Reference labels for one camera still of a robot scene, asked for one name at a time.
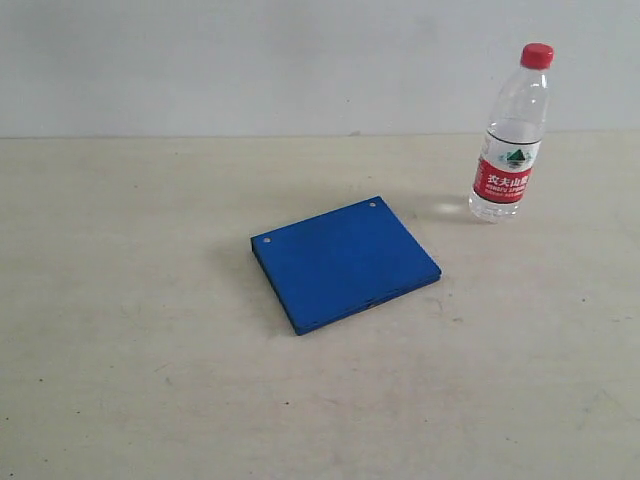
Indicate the clear water bottle red label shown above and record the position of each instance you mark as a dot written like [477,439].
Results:
[512,138]

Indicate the blue binder folder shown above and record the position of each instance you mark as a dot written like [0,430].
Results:
[343,262]

